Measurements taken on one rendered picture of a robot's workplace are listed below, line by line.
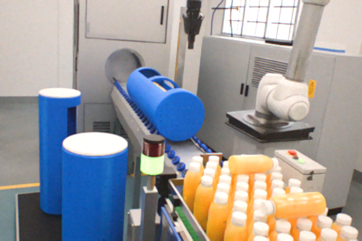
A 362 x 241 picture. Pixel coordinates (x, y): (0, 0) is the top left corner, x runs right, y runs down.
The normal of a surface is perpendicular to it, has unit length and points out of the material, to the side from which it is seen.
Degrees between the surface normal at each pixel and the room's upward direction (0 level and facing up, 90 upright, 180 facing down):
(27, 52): 90
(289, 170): 90
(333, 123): 90
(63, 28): 90
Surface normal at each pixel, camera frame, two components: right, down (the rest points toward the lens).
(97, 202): 0.27, 0.28
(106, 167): 0.48, 0.27
